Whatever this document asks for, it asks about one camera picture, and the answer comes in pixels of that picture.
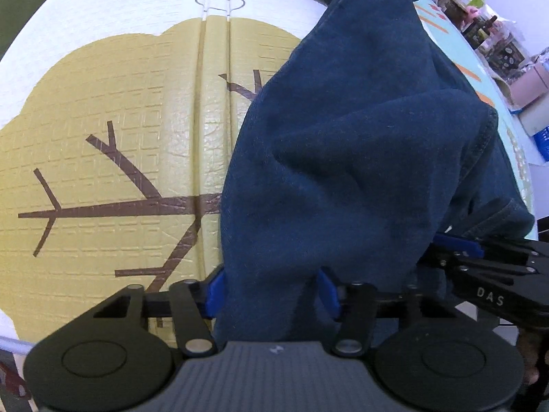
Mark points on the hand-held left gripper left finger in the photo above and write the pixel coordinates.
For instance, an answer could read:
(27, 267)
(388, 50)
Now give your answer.
(216, 296)

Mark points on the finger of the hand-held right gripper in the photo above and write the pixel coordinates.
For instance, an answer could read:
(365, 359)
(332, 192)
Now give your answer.
(463, 246)

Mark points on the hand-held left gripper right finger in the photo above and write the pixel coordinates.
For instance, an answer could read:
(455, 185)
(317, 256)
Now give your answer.
(328, 296)

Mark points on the dark blue jeans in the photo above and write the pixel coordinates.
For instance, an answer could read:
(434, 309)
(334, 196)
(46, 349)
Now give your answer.
(343, 137)

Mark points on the person's right hand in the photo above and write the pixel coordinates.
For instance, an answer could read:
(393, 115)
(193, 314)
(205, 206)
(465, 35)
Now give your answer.
(532, 352)

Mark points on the blue box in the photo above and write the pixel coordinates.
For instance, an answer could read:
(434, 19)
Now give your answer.
(542, 143)

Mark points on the cardboard box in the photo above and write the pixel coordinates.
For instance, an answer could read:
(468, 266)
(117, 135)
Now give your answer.
(529, 88)

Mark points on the dark glass bottle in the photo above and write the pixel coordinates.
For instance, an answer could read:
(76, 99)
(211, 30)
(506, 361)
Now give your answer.
(480, 34)

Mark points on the cartoon print play mat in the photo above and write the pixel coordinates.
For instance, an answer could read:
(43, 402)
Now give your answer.
(107, 94)

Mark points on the pink pig toy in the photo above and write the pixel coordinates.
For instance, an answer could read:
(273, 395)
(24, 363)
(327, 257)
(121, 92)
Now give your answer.
(472, 13)

